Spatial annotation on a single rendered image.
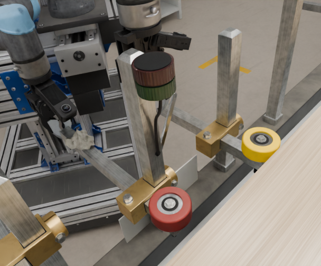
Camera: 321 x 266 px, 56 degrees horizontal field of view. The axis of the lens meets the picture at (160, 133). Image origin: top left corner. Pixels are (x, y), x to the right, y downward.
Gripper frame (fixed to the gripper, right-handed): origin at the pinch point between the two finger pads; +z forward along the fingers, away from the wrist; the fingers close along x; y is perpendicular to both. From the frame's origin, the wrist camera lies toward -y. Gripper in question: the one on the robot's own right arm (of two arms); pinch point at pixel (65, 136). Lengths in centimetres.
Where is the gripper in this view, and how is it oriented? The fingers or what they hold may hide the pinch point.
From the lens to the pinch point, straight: 89.6
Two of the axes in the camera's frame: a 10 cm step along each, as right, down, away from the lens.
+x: -7.1, 5.2, -4.7
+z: 1.1, 7.4, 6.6
